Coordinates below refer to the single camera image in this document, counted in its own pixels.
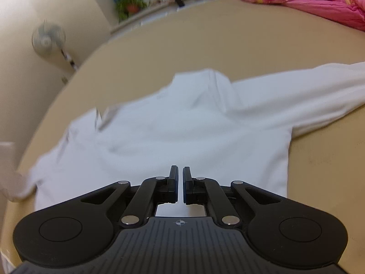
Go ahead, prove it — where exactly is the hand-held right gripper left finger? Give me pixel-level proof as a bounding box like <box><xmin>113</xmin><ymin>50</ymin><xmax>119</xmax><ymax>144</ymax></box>
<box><xmin>81</xmin><ymin>165</ymin><xmax>179</xmax><ymax>228</ymax></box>

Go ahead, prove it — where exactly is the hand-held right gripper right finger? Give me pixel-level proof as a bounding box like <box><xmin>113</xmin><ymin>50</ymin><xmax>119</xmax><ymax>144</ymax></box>
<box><xmin>182</xmin><ymin>166</ymin><xmax>287</xmax><ymax>229</ymax></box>

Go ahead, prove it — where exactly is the white long-sleeve shirt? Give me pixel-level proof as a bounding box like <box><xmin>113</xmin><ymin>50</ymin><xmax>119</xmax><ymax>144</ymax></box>
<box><xmin>0</xmin><ymin>61</ymin><xmax>365</xmax><ymax>218</ymax></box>

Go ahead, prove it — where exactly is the white window sill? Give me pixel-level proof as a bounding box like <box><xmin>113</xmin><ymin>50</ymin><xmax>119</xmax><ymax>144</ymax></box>
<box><xmin>111</xmin><ymin>0</ymin><xmax>226</xmax><ymax>33</ymax></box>

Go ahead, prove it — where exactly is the green potted plant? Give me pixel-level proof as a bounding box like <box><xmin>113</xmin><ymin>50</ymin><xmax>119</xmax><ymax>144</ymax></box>
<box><xmin>115</xmin><ymin>0</ymin><xmax>147</xmax><ymax>22</ymax></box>

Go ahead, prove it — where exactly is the white standing fan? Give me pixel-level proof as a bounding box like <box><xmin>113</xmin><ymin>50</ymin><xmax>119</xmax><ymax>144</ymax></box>
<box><xmin>31</xmin><ymin>21</ymin><xmax>79</xmax><ymax>70</ymax></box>

